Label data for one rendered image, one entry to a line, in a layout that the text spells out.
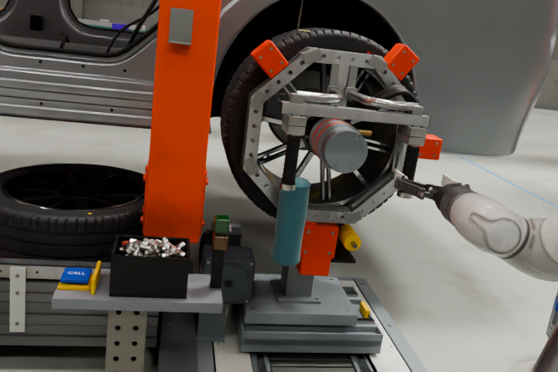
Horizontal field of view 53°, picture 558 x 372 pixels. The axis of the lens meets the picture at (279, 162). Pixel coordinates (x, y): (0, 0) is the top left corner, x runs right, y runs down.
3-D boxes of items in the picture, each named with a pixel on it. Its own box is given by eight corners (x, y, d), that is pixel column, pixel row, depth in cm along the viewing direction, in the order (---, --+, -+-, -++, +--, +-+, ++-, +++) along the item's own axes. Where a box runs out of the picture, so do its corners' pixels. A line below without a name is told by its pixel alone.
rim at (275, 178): (271, 208, 209) (394, 156, 212) (281, 231, 187) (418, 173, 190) (220, 81, 194) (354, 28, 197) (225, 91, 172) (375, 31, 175)
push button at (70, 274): (91, 275, 152) (92, 267, 152) (88, 287, 146) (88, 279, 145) (65, 274, 151) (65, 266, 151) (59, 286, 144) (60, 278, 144)
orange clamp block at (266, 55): (285, 61, 172) (267, 38, 169) (290, 64, 164) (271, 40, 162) (267, 76, 172) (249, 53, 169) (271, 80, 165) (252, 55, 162)
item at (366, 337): (350, 305, 233) (354, 283, 231) (379, 356, 199) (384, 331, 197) (231, 301, 224) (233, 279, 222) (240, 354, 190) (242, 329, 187)
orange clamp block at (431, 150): (403, 152, 186) (429, 154, 188) (413, 159, 179) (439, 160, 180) (408, 132, 184) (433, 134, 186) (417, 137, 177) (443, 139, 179)
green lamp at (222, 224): (227, 228, 154) (229, 214, 153) (228, 233, 150) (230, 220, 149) (212, 227, 153) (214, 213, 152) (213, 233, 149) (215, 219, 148)
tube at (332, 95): (335, 99, 170) (340, 64, 167) (354, 110, 152) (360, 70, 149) (279, 93, 167) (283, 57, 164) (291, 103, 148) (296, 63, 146)
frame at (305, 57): (394, 220, 191) (423, 60, 178) (400, 227, 184) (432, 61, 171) (235, 211, 180) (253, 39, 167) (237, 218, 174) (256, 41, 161)
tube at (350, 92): (397, 105, 174) (403, 70, 171) (422, 116, 155) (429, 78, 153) (342, 100, 170) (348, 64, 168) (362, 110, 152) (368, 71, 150)
